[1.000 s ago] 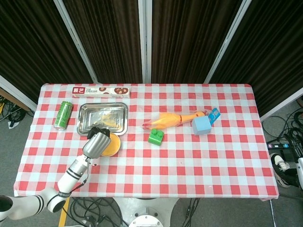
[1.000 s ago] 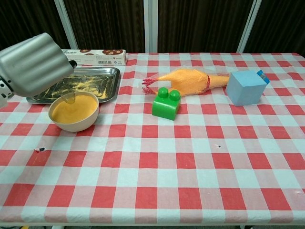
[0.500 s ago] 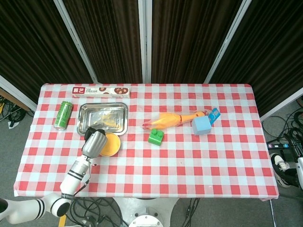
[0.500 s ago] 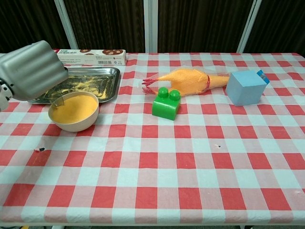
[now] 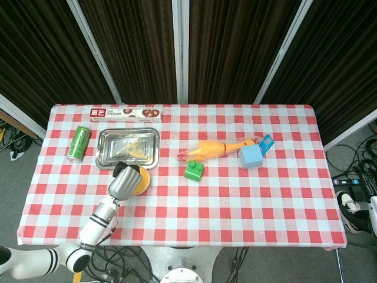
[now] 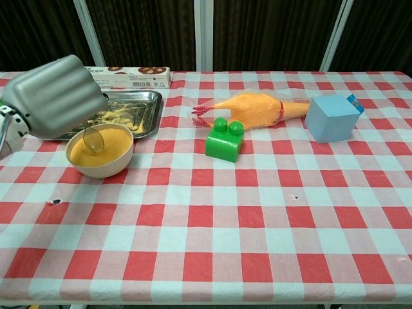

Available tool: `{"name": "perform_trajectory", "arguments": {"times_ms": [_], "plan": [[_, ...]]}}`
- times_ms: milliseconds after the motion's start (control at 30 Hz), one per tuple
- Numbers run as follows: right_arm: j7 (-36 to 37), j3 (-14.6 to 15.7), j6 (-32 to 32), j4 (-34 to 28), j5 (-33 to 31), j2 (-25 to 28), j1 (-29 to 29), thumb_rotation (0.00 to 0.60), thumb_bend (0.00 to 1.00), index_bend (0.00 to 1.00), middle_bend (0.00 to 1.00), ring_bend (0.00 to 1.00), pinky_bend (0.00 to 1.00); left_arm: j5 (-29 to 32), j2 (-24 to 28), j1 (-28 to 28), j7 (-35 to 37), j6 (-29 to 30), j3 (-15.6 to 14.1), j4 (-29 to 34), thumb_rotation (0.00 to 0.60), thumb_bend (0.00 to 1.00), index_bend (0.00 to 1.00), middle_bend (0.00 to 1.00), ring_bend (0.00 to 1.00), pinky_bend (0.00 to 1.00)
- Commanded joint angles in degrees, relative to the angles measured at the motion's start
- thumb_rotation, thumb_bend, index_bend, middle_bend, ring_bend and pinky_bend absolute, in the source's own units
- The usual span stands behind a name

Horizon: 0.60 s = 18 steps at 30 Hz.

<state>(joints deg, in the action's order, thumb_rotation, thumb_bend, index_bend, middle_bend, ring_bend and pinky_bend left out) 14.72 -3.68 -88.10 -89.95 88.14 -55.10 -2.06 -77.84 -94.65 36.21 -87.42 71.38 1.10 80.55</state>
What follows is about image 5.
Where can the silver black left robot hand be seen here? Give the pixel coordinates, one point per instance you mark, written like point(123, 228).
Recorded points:
point(125, 182)

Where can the grey round robot base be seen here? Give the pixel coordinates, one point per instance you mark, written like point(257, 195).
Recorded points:
point(179, 265)

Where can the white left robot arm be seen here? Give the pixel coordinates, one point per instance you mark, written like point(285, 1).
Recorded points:
point(97, 224)

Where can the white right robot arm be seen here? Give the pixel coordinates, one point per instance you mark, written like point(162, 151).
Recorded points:
point(374, 212)

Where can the beige bowl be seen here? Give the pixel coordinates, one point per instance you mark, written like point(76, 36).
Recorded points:
point(146, 182)

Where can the stainless steel tray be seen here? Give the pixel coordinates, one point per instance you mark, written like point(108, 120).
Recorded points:
point(129, 138)

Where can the green energy drink can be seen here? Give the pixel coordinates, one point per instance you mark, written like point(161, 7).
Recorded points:
point(79, 144)

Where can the long white paper box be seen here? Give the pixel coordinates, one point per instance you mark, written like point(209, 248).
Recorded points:
point(126, 115)

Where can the green toy building brick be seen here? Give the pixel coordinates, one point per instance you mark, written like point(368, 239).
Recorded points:
point(194, 172)

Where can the red white checked tablecloth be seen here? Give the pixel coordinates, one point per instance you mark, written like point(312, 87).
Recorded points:
point(206, 212)

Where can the yellow rubber chicken toy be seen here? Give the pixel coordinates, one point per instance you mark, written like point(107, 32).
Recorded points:
point(209, 148)

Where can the light blue foam cube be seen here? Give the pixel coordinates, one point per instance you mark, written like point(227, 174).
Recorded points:
point(250, 157)

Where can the dark brown curtain panel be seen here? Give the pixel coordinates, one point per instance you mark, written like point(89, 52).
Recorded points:
point(35, 53)
point(344, 59)
point(235, 53)
point(138, 53)

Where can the small blue packet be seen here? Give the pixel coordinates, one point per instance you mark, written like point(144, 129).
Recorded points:
point(267, 144)

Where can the black white sneaker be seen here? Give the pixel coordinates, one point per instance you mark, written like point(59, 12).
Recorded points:
point(349, 210)

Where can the metal table leg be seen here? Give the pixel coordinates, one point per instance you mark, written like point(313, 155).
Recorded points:
point(339, 265)

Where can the white frame post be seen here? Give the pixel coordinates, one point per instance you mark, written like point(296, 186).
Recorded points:
point(282, 53)
point(20, 116)
point(94, 53)
point(180, 53)
point(350, 129)

